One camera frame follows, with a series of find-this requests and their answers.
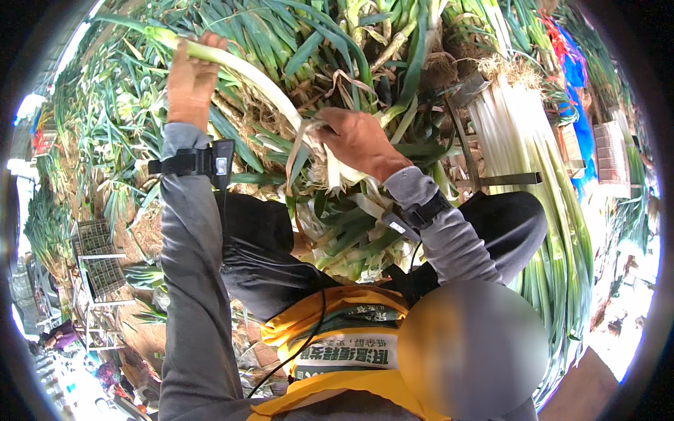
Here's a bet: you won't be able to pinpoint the person's right hand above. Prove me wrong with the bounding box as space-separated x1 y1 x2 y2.
313 107 415 183

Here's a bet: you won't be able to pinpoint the person's left hand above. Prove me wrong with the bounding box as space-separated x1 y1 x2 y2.
166 31 229 133

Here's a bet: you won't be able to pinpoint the long green onion stalk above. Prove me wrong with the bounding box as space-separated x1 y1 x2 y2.
88 13 369 193

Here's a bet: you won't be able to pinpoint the heap of unpeeled green onions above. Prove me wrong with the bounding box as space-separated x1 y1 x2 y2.
24 0 559 295

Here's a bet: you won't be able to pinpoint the pile of onion peelings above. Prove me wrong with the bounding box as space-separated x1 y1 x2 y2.
287 176 424 283

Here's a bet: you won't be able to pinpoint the black wrist band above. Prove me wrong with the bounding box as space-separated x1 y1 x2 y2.
148 139 236 191
381 190 454 242

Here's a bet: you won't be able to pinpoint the person's legs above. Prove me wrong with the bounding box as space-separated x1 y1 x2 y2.
217 190 549 323

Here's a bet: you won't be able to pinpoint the bundle of peeled white onions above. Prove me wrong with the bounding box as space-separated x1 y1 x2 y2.
467 66 597 403

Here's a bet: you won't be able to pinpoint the blue tarp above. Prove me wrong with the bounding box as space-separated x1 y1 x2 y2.
550 20 599 196

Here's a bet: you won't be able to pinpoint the pale plastic crate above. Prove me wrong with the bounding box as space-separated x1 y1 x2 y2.
593 120 633 186

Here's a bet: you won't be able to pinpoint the metal bundling frame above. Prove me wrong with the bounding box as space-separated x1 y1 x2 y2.
444 73 543 191

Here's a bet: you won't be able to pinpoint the black cable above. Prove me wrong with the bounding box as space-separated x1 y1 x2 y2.
247 288 328 399

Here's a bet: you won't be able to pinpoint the metal wire rack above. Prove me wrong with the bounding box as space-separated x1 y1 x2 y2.
70 218 137 352

